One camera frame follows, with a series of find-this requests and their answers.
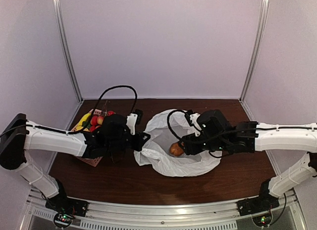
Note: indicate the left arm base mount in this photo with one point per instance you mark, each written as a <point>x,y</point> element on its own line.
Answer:
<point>66,208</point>

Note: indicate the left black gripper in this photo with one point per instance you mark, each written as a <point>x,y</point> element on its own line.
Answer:
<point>140,141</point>

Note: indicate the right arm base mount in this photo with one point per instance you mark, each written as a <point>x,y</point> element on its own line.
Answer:
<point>259,208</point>

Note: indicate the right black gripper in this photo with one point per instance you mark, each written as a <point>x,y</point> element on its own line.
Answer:
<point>190,146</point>

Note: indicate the yellow banana toy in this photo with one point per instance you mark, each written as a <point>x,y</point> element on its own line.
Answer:
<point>82,122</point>

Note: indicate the left aluminium frame post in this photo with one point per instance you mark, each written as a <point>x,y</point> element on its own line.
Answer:
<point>65,50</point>

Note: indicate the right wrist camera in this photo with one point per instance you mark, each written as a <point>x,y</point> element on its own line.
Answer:
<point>191,118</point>

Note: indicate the brown kiwi toy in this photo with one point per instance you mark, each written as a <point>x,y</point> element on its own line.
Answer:
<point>176,150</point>

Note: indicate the front aluminium rail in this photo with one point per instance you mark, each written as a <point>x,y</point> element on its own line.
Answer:
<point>209,216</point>

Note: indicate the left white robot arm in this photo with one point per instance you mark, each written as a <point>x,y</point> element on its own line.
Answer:
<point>22,135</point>

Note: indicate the white plastic bag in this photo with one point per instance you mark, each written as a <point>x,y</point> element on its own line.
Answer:
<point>156,152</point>

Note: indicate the right aluminium frame post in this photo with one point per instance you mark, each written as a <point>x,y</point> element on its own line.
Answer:
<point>256,48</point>

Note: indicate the red lychee bunch toy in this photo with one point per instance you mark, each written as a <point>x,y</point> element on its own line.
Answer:
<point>97,120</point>

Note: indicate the aluminium frame post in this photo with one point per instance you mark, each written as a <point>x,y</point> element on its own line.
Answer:
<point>256,48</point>
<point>65,50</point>

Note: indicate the pink perforated basket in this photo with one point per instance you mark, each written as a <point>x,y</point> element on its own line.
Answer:
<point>90,142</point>

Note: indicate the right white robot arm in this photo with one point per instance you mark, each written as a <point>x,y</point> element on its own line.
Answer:
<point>276,137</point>

